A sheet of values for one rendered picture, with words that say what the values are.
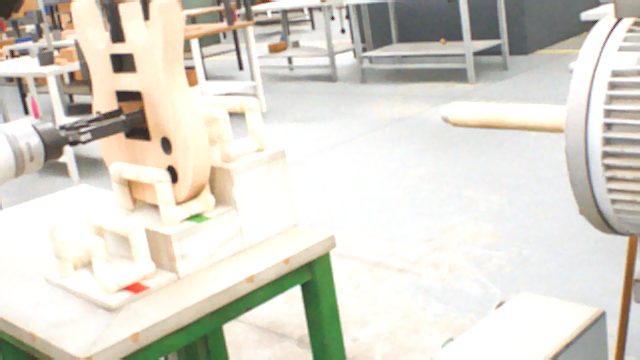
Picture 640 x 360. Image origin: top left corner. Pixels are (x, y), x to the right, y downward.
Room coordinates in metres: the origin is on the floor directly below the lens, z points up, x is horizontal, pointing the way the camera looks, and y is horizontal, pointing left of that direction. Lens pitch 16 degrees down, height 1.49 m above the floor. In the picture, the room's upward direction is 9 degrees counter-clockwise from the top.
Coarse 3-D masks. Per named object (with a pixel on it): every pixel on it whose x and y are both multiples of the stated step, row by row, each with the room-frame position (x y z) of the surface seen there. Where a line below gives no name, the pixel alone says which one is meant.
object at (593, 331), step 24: (504, 312) 0.72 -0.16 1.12; (528, 312) 0.71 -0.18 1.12; (552, 312) 0.70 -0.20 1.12; (576, 312) 0.70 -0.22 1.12; (600, 312) 0.69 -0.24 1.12; (480, 336) 0.68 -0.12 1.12; (504, 336) 0.67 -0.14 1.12; (528, 336) 0.66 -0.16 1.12; (552, 336) 0.66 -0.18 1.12; (576, 336) 0.66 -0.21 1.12; (600, 336) 0.68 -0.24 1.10
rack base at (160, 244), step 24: (120, 216) 1.60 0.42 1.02; (144, 216) 1.57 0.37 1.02; (216, 216) 1.50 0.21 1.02; (120, 240) 1.58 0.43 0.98; (168, 240) 1.43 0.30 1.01; (192, 240) 1.46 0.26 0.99; (216, 240) 1.49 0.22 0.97; (240, 240) 1.53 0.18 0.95; (168, 264) 1.45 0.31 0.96; (192, 264) 1.45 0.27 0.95
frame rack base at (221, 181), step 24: (216, 144) 1.77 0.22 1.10; (216, 168) 1.57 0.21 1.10; (240, 168) 1.55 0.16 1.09; (264, 168) 1.59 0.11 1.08; (216, 192) 1.58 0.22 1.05; (240, 192) 1.54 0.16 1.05; (264, 192) 1.58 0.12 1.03; (288, 192) 1.62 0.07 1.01; (240, 216) 1.54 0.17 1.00; (264, 216) 1.58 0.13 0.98; (288, 216) 1.62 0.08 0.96; (264, 240) 1.57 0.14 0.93
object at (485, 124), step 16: (448, 112) 1.03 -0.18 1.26; (464, 112) 1.02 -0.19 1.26; (480, 112) 1.00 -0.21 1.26; (496, 112) 0.98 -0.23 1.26; (512, 112) 0.97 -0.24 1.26; (528, 112) 0.95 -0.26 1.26; (544, 112) 0.93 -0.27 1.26; (560, 112) 0.92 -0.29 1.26; (496, 128) 0.99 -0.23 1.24; (512, 128) 0.97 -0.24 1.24; (528, 128) 0.95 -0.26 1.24; (544, 128) 0.93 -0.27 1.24; (560, 128) 0.92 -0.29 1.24
